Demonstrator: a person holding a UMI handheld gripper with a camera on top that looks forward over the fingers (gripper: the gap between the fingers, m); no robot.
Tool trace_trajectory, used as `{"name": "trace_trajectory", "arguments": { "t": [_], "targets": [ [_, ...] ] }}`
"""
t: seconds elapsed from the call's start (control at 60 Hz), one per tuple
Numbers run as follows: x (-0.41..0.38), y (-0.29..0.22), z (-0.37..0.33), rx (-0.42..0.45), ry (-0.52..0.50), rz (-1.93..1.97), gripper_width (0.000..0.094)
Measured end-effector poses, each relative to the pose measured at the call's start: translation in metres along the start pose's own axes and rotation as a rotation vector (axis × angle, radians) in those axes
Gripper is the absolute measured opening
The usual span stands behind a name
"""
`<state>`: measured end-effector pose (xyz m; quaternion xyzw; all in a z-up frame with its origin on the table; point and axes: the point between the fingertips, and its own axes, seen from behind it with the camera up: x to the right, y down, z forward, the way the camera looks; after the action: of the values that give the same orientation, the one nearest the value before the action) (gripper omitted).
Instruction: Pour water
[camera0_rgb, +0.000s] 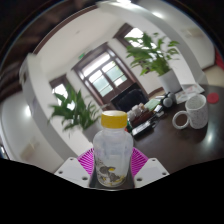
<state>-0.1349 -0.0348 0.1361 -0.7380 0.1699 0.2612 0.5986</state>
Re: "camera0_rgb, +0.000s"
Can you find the dark-framed window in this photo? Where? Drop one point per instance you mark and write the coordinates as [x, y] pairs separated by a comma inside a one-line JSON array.
[[131, 33], [60, 89]]

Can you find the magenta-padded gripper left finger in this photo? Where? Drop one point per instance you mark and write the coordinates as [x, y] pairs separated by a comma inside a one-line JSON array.
[[70, 170]]

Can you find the green exit sign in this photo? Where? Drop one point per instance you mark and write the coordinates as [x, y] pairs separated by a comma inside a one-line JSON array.
[[81, 56]]

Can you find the clear yellow-capped plastic bottle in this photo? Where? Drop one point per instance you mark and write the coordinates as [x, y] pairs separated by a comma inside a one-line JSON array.
[[112, 150]]

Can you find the green notebook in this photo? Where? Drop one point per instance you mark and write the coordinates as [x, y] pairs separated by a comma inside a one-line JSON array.
[[152, 104]]

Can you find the dark wooden glazed double door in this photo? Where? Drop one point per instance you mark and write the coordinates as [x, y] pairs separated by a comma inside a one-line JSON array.
[[101, 73]]

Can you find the leafy plant in white pot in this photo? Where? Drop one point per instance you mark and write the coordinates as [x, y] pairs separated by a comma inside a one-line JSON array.
[[75, 110], [153, 56]]

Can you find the black chair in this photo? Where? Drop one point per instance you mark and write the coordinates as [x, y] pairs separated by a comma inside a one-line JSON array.
[[130, 99]]

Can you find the grey headphones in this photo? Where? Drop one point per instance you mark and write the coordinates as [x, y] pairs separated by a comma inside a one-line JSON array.
[[169, 99]]

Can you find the flat round red coaster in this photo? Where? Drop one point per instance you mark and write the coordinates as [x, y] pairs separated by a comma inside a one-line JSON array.
[[213, 97]]

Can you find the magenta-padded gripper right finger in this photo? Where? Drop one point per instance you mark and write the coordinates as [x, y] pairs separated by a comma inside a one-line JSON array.
[[151, 170]]

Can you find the flat black case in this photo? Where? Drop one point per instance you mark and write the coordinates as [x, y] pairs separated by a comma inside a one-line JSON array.
[[143, 128]]

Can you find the red carpeted stairs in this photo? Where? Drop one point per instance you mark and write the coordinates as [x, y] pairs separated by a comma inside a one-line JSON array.
[[220, 60]]

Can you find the white speckled mug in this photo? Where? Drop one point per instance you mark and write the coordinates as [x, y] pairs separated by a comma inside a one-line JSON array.
[[197, 113]]

